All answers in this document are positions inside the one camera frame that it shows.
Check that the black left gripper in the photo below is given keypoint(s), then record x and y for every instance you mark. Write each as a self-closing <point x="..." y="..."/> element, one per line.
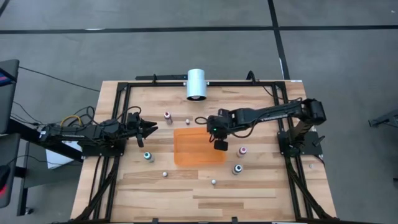
<point x="133" y="132"/>

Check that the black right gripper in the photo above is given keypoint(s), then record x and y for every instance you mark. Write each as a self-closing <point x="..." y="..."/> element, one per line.
<point x="220" y="123"/>

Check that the red-capped food coloring bottle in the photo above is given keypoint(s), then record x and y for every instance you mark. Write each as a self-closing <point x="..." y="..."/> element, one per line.
<point x="168" y="116"/>

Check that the green-capped food coloring bottle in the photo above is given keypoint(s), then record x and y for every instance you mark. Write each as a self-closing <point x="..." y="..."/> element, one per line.
<point x="148" y="155"/>

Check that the pink-capped food coloring bottle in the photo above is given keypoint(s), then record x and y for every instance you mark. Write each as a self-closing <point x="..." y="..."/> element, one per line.
<point x="242" y="151"/>

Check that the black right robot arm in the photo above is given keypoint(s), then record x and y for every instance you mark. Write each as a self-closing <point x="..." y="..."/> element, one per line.
<point x="280" y="113"/>

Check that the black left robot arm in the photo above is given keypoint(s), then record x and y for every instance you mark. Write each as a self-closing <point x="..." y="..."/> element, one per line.
<point x="93" y="132"/>

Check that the orange translucent plastic tray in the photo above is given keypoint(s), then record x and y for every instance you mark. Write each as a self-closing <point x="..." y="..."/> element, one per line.
<point x="192" y="149"/>

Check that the white cylinder fixture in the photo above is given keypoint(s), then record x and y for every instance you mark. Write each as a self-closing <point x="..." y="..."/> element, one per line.
<point x="196" y="84"/>

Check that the black flat bar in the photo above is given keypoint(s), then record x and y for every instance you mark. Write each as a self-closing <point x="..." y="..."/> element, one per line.
<point x="161" y="77"/>

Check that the white cardboard box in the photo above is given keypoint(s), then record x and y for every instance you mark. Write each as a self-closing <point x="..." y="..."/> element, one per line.
<point x="59" y="158"/>

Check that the gray desk panel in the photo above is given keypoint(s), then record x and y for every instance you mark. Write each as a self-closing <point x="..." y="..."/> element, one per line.
<point x="12" y="155"/>

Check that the gray desk with screen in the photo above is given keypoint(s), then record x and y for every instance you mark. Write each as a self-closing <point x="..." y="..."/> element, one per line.
<point x="11" y="102"/>

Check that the glowing computer mouse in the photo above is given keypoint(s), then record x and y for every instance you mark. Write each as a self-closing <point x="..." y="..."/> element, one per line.
<point x="3" y="180"/>

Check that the black floor stand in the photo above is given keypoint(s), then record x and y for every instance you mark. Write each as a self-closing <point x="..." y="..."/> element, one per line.
<point x="387" y="119"/>

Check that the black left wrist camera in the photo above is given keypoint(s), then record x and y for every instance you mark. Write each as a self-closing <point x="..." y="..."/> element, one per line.
<point x="133" y="118"/>

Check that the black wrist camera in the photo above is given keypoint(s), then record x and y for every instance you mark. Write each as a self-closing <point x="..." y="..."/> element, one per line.
<point x="133" y="118"/>
<point x="220" y="145"/>

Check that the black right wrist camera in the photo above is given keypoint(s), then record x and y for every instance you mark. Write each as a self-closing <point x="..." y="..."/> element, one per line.
<point x="220" y="145"/>

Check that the black desk frame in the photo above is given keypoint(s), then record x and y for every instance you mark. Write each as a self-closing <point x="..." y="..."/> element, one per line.
<point x="23" y="186"/>

